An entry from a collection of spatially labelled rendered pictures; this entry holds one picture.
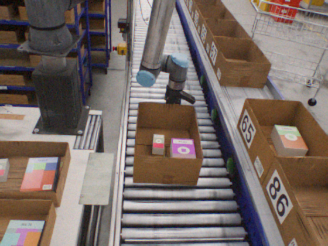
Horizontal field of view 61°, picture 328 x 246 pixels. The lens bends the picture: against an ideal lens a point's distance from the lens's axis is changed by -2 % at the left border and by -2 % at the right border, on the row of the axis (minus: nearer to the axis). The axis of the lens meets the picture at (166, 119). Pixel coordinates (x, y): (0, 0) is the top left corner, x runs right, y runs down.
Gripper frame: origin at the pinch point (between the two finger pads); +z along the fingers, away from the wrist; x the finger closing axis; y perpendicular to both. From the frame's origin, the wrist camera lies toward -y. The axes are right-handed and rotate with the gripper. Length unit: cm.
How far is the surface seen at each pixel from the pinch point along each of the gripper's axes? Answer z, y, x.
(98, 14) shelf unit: 6, 66, -188
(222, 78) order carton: -13.0, -29.7, -23.7
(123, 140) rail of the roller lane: 5.8, 28.1, 14.1
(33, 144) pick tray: -3, 68, 29
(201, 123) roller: 6.1, -16.0, -3.2
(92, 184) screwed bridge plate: 5, 40, 44
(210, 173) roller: 5.9, -14.2, 35.6
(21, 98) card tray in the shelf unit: 60, 129, -99
